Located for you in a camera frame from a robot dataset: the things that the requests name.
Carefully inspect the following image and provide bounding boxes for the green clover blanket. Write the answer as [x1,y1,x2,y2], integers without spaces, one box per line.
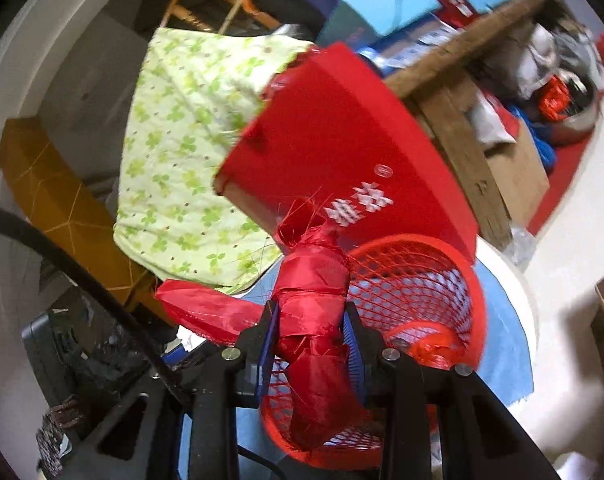
[113,26,315,295]

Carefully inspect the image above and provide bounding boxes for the red paper bag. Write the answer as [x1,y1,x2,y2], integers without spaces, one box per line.
[213,42,479,265]

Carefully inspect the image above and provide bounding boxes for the red mesh basket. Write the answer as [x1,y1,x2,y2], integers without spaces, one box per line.
[258,234,488,471]

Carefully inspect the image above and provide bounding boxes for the black floral cloth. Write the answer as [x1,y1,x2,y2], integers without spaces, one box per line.
[34,395,85,478]

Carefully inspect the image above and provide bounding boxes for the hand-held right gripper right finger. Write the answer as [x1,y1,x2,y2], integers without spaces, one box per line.
[342,302,563,480]

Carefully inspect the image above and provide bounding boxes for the red cloth strip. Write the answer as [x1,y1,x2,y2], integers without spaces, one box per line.
[154,195,370,453]

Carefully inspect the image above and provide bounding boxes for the blue cloth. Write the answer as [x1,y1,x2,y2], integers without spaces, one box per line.
[174,260,535,480]

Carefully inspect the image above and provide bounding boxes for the metal basin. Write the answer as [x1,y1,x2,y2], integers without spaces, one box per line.
[537,72,600,146]

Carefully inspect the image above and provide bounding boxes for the light blue cardboard box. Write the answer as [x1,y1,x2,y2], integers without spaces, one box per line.
[316,0,443,48]

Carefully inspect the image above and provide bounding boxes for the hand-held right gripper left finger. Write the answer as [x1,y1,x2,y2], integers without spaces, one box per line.
[57,302,283,480]

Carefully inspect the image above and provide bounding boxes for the black cable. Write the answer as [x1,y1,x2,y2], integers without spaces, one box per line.
[0,204,193,406]

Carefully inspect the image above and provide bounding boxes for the red floor mat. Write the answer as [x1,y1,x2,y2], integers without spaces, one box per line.
[527,90,604,236]

